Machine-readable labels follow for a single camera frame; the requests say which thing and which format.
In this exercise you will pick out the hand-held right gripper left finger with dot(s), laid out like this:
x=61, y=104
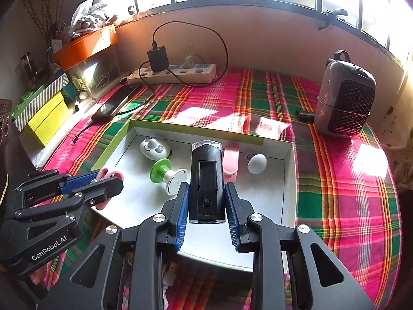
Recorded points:
x=182, y=219

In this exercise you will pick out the dried branches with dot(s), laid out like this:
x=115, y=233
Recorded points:
x=45, y=16

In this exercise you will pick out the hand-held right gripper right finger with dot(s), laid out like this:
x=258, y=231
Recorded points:
x=233, y=219

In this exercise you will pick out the cream spotted curtain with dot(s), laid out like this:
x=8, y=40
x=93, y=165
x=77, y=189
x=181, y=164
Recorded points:
x=400, y=135

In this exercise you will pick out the green-edged white cardboard box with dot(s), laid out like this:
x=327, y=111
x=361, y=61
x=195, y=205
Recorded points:
x=145, y=200

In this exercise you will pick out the glass jar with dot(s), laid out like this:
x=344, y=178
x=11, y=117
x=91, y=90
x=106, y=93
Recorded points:
x=28, y=69

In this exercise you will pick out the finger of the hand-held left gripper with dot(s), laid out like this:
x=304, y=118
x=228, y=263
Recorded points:
x=79, y=183
x=103, y=190

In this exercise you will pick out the black phone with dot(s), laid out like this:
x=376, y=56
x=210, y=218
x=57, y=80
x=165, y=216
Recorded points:
x=113, y=103

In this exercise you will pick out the white plug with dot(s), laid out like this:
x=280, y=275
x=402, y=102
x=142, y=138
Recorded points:
x=189, y=61

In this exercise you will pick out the teal cartoon box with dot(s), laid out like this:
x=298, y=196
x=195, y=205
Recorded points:
x=75, y=87

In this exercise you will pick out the pink plastic clip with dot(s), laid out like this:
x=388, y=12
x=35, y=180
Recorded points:
x=229, y=163

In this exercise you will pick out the pink green plaid blanket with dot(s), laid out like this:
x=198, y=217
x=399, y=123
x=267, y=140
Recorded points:
x=338, y=200

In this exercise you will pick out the black bike light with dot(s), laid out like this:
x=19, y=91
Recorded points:
x=206, y=174

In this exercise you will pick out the green and white roller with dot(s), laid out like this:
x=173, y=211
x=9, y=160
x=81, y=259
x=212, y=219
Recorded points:
x=161, y=172

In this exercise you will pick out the orange planter box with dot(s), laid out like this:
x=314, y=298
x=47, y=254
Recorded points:
x=84, y=50

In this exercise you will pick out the white egg-shaped gadget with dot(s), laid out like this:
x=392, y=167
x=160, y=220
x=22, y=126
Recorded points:
x=257, y=164

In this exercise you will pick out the pale plant in planter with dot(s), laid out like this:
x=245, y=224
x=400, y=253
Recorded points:
x=88, y=16

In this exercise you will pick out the grey portable fan heater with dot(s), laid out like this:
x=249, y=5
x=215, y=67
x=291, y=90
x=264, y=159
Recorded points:
x=342, y=97

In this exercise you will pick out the white power strip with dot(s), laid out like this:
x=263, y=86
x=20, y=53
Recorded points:
x=193, y=74

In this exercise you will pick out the white bear-shaped massager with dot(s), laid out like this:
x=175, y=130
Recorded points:
x=155, y=148

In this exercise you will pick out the green white striped box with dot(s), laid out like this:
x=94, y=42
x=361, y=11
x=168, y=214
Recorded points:
x=42, y=101

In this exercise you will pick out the small black plug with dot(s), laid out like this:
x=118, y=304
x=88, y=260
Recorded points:
x=306, y=116

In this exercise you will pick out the black charger adapter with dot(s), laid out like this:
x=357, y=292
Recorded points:
x=158, y=58

